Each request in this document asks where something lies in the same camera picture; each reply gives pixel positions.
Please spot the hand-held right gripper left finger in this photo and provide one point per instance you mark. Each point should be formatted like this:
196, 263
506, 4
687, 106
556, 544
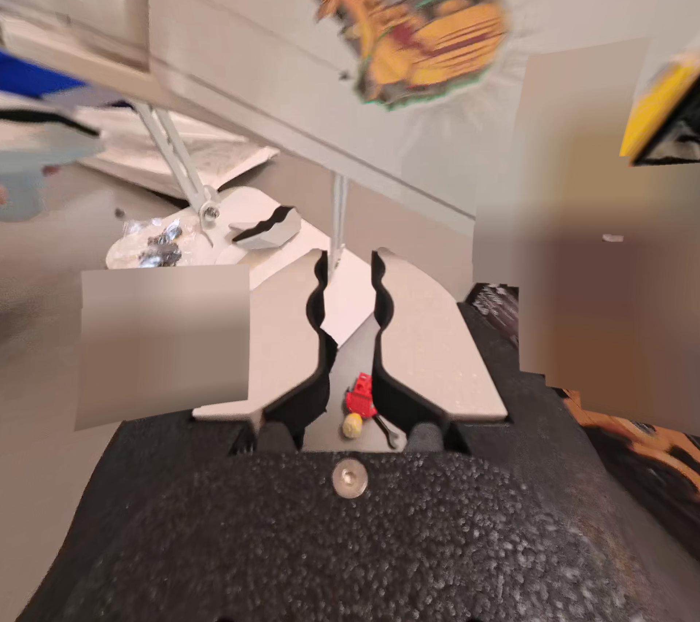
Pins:
284, 337

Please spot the loose grey black-edged part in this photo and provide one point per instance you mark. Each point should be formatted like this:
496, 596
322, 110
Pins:
268, 231

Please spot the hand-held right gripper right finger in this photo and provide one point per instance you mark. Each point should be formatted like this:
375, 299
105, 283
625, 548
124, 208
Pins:
437, 354

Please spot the white book stand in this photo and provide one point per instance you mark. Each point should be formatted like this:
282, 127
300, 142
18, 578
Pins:
350, 304

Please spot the red lego minifigure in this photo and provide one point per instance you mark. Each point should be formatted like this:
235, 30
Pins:
358, 403

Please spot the lego instruction booklet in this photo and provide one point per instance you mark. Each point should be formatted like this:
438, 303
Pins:
246, 3

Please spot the clear bag of screws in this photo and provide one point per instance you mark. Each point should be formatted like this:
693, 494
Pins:
147, 247

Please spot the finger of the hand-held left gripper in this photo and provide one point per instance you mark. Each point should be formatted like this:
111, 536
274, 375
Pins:
44, 162

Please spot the black lego wrench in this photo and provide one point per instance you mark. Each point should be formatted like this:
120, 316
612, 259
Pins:
391, 430

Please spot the black lego set box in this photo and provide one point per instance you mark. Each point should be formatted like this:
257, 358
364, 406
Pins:
492, 304

